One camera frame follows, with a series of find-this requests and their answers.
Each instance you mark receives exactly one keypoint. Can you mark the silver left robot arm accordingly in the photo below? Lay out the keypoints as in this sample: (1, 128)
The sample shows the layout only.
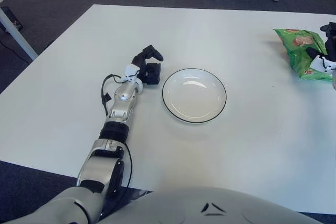
(123, 98)

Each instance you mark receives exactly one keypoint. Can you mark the grey robot torso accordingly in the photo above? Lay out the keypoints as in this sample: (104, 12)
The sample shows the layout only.
(183, 205)

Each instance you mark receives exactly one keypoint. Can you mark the green potato chips bag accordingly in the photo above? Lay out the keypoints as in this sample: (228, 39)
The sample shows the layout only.
(299, 56)

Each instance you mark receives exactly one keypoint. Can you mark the black wheeled base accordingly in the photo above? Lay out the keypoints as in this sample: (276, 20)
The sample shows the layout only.
(11, 16)

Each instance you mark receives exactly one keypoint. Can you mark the white desk leg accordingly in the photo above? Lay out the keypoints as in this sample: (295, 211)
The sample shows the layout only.
(18, 35)

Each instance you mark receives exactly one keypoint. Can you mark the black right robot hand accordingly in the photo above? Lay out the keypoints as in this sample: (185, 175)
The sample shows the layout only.
(331, 43)

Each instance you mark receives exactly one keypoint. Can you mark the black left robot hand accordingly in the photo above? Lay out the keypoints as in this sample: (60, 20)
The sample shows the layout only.
(153, 74)

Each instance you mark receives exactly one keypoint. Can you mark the white plate with black rim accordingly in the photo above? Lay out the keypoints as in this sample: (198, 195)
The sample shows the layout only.
(194, 95)

